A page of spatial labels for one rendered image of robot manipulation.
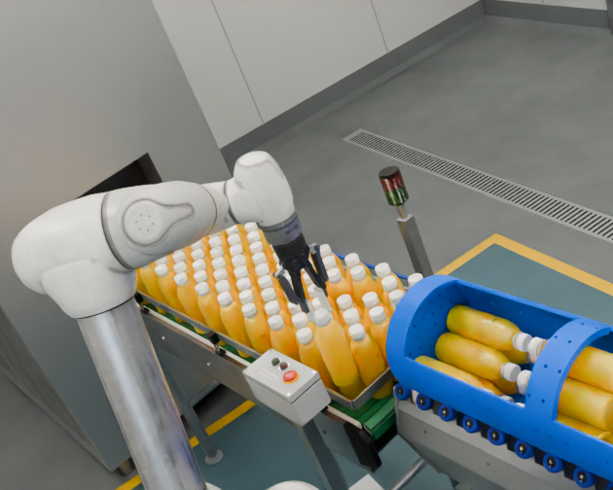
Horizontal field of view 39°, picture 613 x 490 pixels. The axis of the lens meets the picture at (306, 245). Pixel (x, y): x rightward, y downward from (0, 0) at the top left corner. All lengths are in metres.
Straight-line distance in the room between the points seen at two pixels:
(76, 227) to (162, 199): 0.15
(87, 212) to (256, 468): 2.39
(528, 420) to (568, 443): 0.09
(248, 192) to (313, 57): 4.67
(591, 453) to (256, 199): 0.84
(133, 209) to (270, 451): 2.48
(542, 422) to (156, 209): 0.87
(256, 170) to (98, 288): 0.57
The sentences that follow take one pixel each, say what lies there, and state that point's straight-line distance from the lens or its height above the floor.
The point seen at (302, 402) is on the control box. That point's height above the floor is 1.06.
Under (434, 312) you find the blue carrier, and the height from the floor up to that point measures 1.13.
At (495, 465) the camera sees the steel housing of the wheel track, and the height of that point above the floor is 0.88.
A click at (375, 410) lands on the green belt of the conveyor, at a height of 0.90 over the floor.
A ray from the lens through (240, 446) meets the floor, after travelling 3.80.
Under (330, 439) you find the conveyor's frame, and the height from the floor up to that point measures 0.78.
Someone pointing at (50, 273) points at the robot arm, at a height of 1.81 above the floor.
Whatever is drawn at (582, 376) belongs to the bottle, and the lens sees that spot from 1.79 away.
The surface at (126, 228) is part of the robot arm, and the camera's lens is 1.33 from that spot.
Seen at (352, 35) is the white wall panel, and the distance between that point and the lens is 6.66.
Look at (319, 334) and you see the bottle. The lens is 2.10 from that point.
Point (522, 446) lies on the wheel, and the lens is 1.96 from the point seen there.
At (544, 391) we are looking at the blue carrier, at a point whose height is 1.19.
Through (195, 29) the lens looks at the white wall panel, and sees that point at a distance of 6.10.
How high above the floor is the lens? 2.36
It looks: 29 degrees down
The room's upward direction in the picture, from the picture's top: 23 degrees counter-clockwise
